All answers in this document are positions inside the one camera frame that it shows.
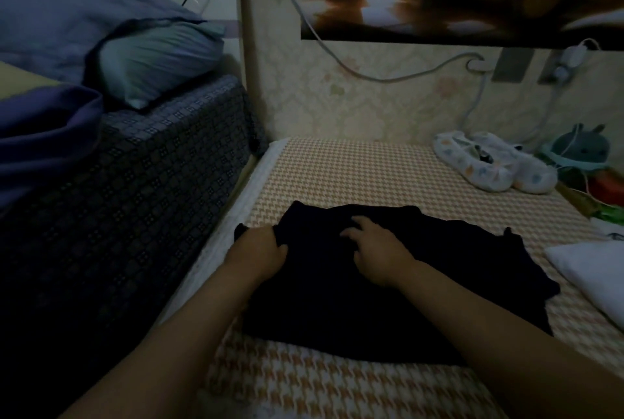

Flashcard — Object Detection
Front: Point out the person's left forearm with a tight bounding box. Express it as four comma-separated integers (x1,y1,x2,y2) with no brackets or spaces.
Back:
58,272,263,419

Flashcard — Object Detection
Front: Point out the person's left hand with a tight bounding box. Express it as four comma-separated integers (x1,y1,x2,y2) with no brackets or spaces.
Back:
224,225,290,288

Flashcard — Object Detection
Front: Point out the grey-green pillow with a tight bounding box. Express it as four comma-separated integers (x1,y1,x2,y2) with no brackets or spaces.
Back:
97,22,228,111

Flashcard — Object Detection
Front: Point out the blue folded blanket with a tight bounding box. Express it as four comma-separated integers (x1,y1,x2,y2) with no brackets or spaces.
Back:
0,82,103,210

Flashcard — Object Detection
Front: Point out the black tree print t-shirt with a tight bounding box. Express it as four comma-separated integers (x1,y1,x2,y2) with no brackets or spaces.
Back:
232,201,562,366

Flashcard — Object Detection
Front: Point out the thin white charger cable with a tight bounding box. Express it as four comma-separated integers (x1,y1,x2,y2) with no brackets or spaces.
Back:
525,80,577,147

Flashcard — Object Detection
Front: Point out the grey wall socket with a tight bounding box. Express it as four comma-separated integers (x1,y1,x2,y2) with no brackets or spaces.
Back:
492,48,536,84

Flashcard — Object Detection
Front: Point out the yellow-green cushion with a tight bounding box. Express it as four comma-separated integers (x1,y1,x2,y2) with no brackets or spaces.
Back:
0,61,60,101

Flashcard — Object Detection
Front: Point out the green toy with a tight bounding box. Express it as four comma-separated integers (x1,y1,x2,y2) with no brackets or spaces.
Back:
583,197,624,225

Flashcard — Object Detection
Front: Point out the person's right forearm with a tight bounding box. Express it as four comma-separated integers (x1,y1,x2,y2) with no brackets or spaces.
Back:
398,262,624,419

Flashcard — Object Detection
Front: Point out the teal round bunny lamp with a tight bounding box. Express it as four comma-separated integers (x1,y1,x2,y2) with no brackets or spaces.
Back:
541,123,610,171

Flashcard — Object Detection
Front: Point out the white charger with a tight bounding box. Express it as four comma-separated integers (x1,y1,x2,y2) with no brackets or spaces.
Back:
554,43,589,84

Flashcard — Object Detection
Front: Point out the white printed slipper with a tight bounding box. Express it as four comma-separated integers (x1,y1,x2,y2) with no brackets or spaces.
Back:
473,131,559,195
432,131,516,193

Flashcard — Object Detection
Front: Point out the person's right hand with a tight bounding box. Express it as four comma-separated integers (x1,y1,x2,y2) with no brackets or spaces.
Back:
339,216,423,288

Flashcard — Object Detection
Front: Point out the blue pillow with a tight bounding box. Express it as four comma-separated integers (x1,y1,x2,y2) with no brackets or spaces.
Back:
0,0,206,84

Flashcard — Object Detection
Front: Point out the white polo shirt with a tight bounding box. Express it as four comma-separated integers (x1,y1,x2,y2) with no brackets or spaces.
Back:
544,238,624,329

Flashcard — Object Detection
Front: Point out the dark patterned bed cover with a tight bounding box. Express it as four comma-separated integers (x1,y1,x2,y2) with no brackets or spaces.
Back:
0,72,265,419

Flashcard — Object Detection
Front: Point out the red toy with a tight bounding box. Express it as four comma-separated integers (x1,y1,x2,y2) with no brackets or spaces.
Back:
585,172,624,205

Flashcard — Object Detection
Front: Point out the long white cable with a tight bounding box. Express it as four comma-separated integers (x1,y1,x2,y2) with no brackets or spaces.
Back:
268,0,489,84

